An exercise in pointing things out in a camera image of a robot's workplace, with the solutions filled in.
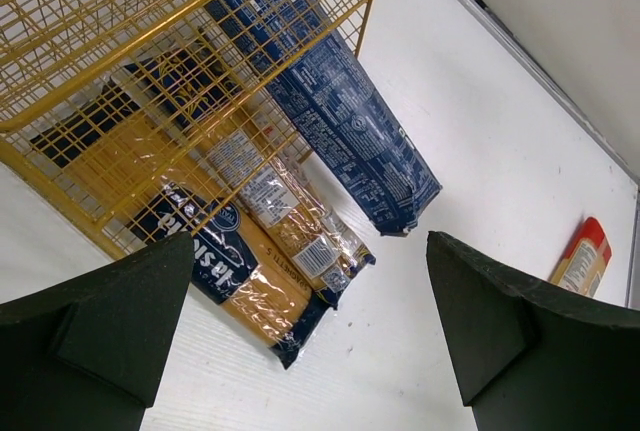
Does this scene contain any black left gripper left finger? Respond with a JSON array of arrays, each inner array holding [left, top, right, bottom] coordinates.
[[1, 232, 194, 430]]

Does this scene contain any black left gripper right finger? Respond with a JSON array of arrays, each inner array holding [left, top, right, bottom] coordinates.
[[426, 231, 639, 430]]

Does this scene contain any red spaghetti bag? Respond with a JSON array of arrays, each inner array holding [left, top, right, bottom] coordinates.
[[549, 216, 612, 298]]

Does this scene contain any dark blue spaghetti bag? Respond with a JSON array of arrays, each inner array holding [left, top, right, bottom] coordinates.
[[29, 84, 327, 368]]

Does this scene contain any blue-topped spaghetti bag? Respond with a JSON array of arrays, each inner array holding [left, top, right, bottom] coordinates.
[[123, 48, 375, 308]]

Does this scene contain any blue pasta box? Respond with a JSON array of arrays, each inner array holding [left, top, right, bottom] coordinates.
[[205, 0, 441, 237]]

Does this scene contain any gold wire mesh shelf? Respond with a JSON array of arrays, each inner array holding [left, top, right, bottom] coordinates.
[[1, 0, 373, 259]]

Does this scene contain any aluminium frame rail right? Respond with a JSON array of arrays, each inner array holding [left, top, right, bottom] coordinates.
[[457, 0, 639, 183]]

